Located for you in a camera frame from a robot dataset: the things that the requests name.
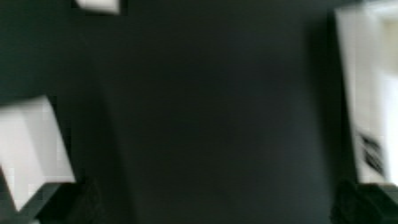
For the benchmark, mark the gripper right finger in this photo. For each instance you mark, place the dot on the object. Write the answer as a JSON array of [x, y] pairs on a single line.
[[365, 204]]

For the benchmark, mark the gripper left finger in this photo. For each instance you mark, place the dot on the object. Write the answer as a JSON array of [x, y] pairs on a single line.
[[67, 204]]

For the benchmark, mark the white table leg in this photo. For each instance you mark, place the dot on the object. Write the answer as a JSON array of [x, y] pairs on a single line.
[[106, 6], [35, 160]]

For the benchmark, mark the white marker base plate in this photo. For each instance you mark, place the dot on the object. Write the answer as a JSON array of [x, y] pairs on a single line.
[[367, 22]]

